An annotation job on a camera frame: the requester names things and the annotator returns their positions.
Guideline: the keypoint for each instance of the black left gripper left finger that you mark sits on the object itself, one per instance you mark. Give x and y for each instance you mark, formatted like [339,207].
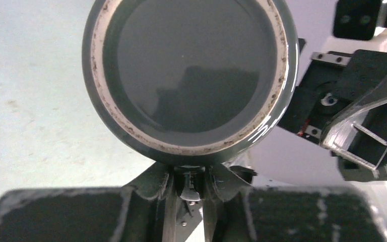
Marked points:
[142,210]

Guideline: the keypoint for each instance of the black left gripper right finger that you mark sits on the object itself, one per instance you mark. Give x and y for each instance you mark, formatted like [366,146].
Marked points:
[234,210]

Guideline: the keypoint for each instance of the dark grey mug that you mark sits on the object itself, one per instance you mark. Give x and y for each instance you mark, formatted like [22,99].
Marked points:
[190,83]

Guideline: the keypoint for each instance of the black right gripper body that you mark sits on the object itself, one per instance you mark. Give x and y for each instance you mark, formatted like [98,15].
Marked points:
[341,105]

